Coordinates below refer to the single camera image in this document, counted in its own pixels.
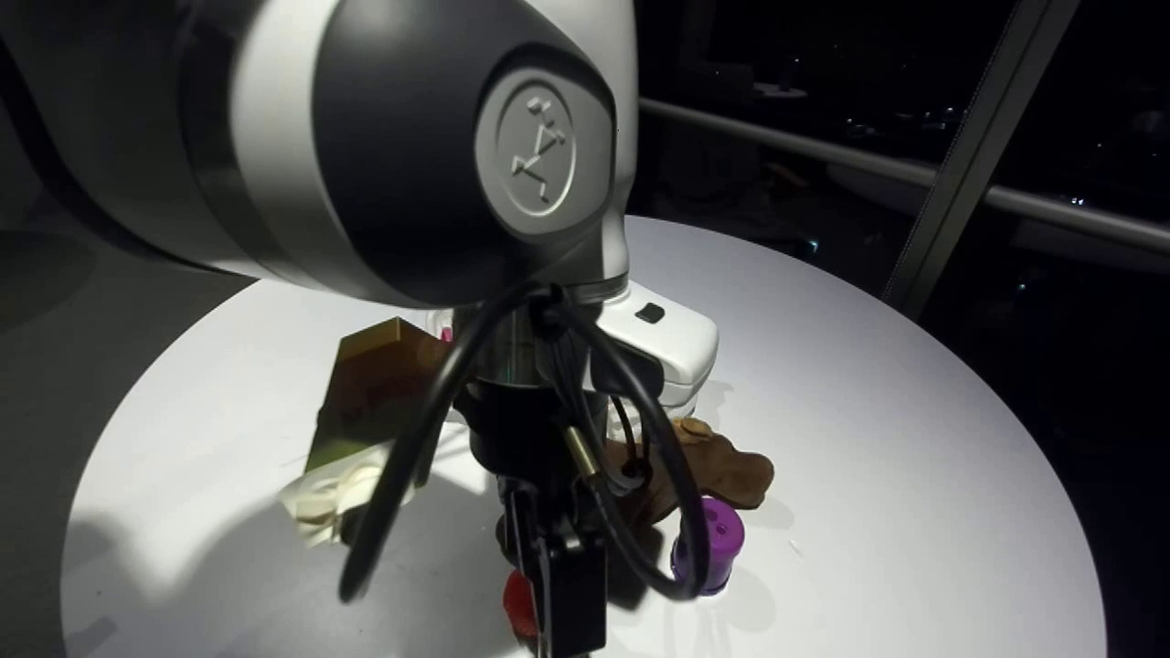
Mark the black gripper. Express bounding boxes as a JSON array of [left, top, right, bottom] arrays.
[[470, 375, 614, 658]]

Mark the purple tub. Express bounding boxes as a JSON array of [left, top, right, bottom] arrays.
[[668, 500, 751, 599]]

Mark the brown plush moose toy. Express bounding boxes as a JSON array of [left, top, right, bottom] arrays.
[[600, 418, 779, 527]]

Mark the brown cardboard wrist box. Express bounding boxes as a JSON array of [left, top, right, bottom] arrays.
[[280, 316, 464, 543]]

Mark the grey metal window railing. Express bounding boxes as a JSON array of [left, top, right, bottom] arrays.
[[635, 96, 1170, 252]]

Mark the grey diagonal pillar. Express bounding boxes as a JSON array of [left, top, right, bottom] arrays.
[[885, 0, 1081, 314]]

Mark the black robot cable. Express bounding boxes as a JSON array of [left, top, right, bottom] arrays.
[[336, 286, 709, 603]]

